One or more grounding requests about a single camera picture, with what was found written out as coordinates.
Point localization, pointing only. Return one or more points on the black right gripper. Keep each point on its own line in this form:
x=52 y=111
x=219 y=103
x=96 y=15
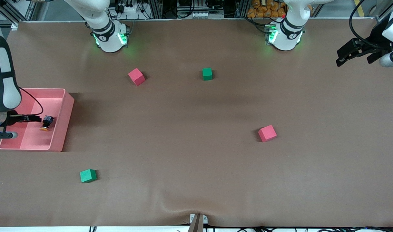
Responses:
x=12 y=120

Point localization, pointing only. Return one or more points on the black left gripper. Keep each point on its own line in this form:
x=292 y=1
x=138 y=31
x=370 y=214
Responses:
x=373 y=39

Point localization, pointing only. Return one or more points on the yellow push button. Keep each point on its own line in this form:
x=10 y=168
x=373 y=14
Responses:
x=47 y=122

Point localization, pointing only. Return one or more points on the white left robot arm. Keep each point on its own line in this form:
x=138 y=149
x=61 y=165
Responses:
x=286 y=35

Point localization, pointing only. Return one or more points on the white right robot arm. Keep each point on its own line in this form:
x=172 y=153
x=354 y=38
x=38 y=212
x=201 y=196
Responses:
x=106 y=35

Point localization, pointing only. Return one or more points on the pink plastic bin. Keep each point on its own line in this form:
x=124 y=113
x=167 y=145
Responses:
x=61 y=129

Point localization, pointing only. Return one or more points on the green foam cube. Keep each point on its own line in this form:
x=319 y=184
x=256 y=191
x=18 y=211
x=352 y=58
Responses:
x=88 y=175
x=207 y=73

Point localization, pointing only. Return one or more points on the pile of orange goods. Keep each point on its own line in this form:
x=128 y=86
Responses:
x=267 y=9

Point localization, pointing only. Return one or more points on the pink foam cube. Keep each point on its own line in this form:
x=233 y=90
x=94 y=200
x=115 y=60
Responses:
x=136 y=76
x=267 y=133

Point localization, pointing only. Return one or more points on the white power strip with plugs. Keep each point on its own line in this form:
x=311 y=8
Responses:
x=128 y=8

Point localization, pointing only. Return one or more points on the long white power strip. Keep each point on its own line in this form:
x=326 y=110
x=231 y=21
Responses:
x=199 y=14

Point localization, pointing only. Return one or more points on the brown table mat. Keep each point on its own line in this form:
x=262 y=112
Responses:
x=196 y=177

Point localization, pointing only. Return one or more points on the aluminium frame rail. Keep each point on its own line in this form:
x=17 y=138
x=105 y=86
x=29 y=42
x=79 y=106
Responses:
x=19 y=11
x=385 y=9

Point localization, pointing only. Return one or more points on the aluminium profile post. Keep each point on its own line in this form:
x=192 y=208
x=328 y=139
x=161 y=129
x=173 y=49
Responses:
x=197 y=225

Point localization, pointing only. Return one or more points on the metal clamp bracket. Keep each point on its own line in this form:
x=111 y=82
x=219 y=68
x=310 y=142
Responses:
x=205 y=219

